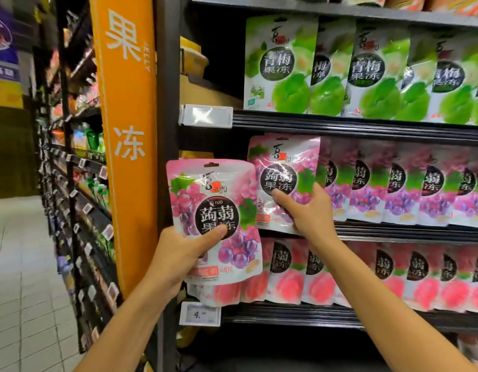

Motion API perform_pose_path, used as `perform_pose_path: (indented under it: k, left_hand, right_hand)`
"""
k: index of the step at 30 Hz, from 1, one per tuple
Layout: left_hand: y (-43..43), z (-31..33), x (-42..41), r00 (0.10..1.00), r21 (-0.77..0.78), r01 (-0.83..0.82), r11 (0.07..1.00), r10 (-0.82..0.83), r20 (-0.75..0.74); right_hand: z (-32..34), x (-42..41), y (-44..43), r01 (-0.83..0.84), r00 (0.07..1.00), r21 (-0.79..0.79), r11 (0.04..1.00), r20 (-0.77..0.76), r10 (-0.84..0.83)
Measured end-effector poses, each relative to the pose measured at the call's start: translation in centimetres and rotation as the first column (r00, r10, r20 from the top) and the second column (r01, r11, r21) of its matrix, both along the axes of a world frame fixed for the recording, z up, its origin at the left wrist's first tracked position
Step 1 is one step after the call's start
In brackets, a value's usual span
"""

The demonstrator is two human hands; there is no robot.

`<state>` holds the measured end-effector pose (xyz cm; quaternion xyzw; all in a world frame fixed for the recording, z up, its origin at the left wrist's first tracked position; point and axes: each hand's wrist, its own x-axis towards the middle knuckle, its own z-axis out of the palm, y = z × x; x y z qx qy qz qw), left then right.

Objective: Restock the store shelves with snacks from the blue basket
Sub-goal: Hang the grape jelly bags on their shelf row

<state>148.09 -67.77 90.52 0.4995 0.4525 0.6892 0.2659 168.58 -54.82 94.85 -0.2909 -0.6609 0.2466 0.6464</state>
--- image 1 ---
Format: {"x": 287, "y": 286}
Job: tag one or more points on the person's right hand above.
{"x": 314, "y": 220}

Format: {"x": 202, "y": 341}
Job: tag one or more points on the person's left hand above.
{"x": 173, "y": 263}

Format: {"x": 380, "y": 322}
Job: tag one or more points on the row of pink jelly packs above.
{"x": 289, "y": 282}

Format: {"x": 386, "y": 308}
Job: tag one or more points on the purple grape jelly bag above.
{"x": 211, "y": 185}
{"x": 281, "y": 158}

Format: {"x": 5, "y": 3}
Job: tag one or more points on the row of purple jelly packs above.
{"x": 398, "y": 189}

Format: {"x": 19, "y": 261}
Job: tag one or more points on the black low shelf rack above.
{"x": 339, "y": 125}

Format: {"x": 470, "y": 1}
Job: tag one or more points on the black metal store shelf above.
{"x": 68, "y": 170}

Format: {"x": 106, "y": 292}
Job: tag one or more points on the row of green plum pouches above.
{"x": 285, "y": 73}

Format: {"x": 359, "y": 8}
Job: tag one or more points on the row of orange jelly tubs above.
{"x": 436, "y": 3}

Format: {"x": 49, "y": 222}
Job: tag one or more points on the person's left forearm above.
{"x": 122, "y": 337}

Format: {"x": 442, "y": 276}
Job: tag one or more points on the person's right forearm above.
{"x": 386, "y": 306}

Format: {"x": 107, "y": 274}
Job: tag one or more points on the row of yellow jelly cups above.
{"x": 194, "y": 154}

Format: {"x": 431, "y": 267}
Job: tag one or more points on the pink peach jelly bag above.
{"x": 473, "y": 348}

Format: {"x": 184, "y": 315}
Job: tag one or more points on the white price tag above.
{"x": 206, "y": 116}
{"x": 200, "y": 314}

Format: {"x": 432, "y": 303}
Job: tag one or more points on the rows of small price tags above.
{"x": 107, "y": 232}

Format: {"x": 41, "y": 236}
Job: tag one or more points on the orange hanging sign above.
{"x": 126, "y": 151}

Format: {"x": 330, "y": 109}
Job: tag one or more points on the row of bright green pouches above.
{"x": 91, "y": 139}

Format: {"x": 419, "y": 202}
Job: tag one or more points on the tan cardboard tray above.
{"x": 204, "y": 94}

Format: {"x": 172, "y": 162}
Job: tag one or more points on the yellow packet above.
{"x": 194, "y": 59}

